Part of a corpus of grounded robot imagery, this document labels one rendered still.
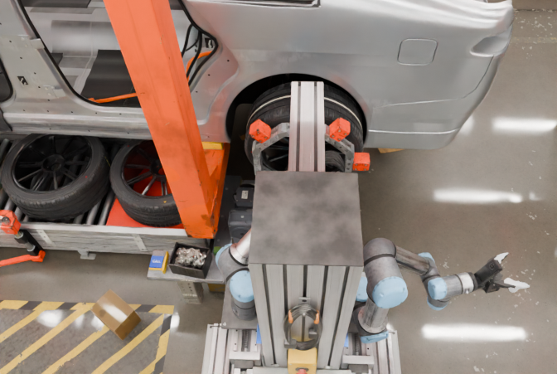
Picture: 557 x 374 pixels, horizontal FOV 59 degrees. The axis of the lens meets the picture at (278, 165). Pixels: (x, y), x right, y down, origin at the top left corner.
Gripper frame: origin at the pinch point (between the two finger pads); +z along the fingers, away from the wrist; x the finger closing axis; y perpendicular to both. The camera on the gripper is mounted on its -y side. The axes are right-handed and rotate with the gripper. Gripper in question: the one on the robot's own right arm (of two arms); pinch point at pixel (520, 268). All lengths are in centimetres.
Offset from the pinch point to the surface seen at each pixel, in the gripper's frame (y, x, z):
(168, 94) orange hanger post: -54, -73, -119
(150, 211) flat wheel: 61, -118, -152
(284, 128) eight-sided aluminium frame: -2, -100, -70
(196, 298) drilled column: 104, -80, -135
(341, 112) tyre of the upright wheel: -2, -105, -39
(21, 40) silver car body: -44, -152, -190
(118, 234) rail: 72, -115, -175
